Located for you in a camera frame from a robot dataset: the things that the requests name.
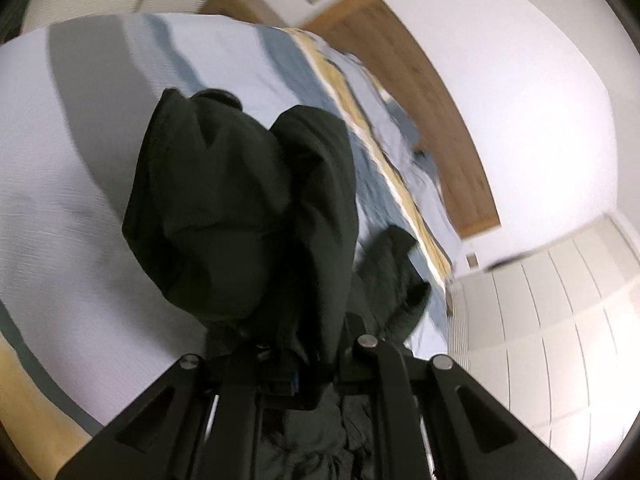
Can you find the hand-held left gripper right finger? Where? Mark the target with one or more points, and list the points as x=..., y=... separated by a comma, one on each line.
x=392, y=377

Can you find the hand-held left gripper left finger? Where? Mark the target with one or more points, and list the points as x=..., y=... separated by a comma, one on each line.
x=235, y=385

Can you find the dark green garment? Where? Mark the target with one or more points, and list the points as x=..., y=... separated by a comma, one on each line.
x=225, y=210

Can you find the light blue pillow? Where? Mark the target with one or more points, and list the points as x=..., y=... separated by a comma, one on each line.
x=385, y=110
x=430, y=185

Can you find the striped bed blanket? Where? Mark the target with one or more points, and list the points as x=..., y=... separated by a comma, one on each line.
x=75, y=160

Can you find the wooden headboard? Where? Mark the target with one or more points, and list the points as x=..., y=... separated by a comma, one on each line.
x=425, y=85

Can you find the white wall socket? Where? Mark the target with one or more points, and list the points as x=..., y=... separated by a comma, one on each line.
x=471, y=260

